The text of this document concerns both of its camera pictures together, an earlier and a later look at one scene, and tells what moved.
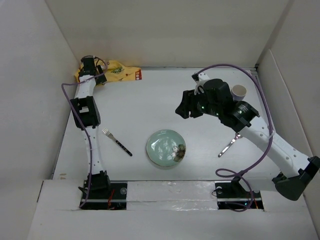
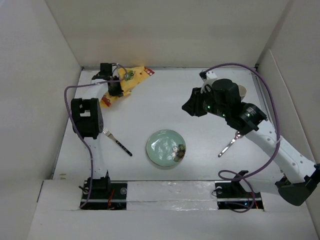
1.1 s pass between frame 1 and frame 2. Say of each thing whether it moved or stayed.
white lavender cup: stayed
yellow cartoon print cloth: moved
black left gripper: moved
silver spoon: stayed
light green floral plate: stayed
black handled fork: stayed
